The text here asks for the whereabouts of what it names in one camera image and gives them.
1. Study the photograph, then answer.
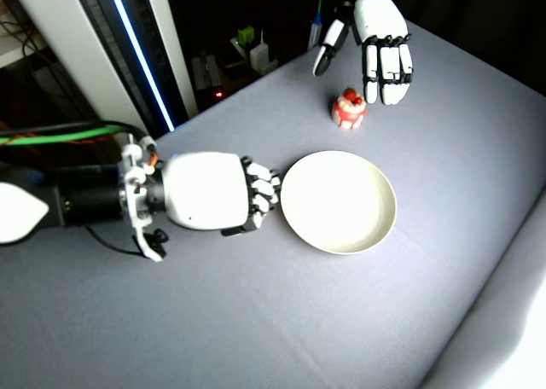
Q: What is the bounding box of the white column blue light strip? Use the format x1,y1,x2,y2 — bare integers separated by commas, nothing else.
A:
7,0,200,134

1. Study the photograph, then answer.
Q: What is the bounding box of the grey table cloth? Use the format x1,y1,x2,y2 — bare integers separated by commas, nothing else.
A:
0,19,546,389

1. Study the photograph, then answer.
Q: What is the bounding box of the white plastic bottle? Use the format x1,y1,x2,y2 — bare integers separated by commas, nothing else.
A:
248,29,279,77

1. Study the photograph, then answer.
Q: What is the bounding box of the green cable blue white plug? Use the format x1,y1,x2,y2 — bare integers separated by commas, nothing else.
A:
306,0,327,52

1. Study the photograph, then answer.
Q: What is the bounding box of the black device red light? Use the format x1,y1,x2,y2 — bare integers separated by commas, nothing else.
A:
190,52,226,101

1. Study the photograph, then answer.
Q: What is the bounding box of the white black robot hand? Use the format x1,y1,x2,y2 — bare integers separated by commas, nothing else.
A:
160,151,283,237
312,0,415,107

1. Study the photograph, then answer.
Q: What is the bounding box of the toy strawberry cream cake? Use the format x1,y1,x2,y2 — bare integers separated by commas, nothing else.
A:
331,86,369,131

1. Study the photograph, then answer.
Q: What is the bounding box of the cream round plate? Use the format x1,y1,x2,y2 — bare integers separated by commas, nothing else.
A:
279,149,398,256

